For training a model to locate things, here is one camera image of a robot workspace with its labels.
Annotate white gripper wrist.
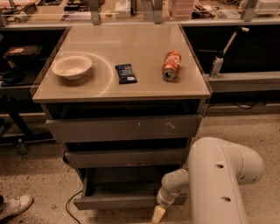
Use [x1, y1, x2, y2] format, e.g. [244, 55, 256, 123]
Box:
[151, 186, 179, 224]

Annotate grey bottom drawer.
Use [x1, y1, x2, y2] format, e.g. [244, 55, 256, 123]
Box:
[73, 164, 179, 210]

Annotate grey drawer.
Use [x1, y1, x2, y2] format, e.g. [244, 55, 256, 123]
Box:
[46, 115, 202, 143]
[73, 164, 179, 210]
[66, 148, 187, 168]

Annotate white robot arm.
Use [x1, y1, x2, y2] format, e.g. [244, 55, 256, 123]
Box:
[151, 137, 264, 224]

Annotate grey middle drawer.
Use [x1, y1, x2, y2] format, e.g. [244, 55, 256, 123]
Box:
[66, 148, 187, 168]

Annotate grey drawer cabinet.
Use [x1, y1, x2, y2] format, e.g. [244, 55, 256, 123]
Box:
[31, 23, 212, 176]

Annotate grey top drawer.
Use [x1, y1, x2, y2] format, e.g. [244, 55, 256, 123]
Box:
[46, 115, 202, 143]

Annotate dark blue snack bar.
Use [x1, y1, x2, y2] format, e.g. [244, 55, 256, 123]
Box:
[115, 64, 137, 84]

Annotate white sneaker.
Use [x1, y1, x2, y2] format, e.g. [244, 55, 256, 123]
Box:
[0, 195, 33, 221]

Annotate orange soda can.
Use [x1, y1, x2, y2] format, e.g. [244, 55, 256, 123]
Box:
[162, 51, 181, 81]

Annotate white paper bowl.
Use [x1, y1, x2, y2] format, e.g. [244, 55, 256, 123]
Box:
[51, 54, 92, 81]

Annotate pink stacked plastic bins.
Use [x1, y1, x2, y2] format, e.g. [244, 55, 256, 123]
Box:
[168, 0, 194, 20]

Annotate white box on bench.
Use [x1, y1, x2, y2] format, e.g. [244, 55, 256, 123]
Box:
[115, 0, 131, 18]

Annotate black chair left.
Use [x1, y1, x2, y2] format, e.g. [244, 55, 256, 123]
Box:
[0, 55, 39, 155]

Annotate black floor cable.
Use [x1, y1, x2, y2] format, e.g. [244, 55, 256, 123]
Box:
[65, 189, 84, 224]

